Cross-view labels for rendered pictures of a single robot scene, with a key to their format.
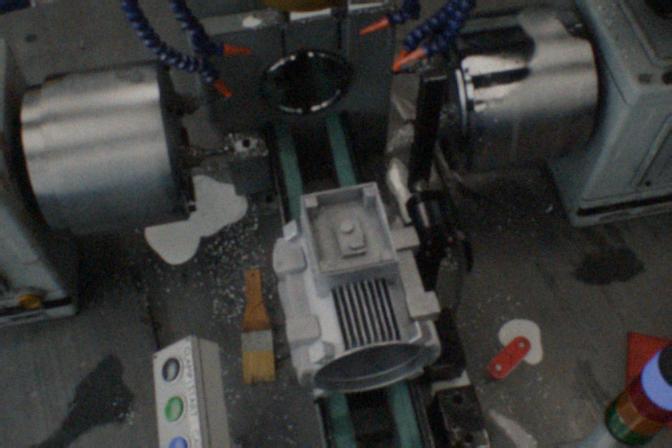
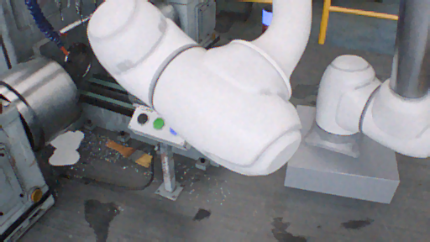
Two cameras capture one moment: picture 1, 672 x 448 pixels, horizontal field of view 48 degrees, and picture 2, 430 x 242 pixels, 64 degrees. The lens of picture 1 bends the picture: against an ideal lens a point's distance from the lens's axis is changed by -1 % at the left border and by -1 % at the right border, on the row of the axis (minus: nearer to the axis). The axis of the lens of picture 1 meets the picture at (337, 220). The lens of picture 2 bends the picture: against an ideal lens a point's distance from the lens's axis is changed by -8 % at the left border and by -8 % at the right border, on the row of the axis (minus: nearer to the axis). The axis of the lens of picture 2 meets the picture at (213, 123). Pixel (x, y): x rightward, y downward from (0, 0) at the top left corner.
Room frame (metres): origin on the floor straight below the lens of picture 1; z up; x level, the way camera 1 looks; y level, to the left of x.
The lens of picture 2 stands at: (-0.27, 0.72, 1.64)
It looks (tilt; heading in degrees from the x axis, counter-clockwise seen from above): 37 degrees down; 306
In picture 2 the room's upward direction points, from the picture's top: straight up
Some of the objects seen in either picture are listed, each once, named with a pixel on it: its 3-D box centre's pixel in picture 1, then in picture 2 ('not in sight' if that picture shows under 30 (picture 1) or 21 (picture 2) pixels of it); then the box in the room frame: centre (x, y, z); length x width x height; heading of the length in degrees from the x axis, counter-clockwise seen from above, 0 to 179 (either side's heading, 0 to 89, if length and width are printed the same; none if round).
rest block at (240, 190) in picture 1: (249, 162); (71, 113); (0.80, 0.15, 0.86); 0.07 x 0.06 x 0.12; 100
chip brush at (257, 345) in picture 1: (256, 324); (129, 152); (0.51, 0.13, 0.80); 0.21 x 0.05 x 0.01; 6
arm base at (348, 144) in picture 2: not in sight; (338, 124); (-0.04, -0.28, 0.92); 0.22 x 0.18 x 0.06; 100
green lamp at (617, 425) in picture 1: (635, 415); not in sight; (0.28, -0.36, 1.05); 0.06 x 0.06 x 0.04
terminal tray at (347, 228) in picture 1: (348, 241); not in sight; (0.49, -0.01, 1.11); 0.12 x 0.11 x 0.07; 12
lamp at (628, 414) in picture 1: (648, 403); not in sight; (0.28, -0.36, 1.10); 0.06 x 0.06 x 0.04
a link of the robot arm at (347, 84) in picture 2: not in sight; (347, 92); (-0.05, -0.26, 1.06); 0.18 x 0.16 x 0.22; 168
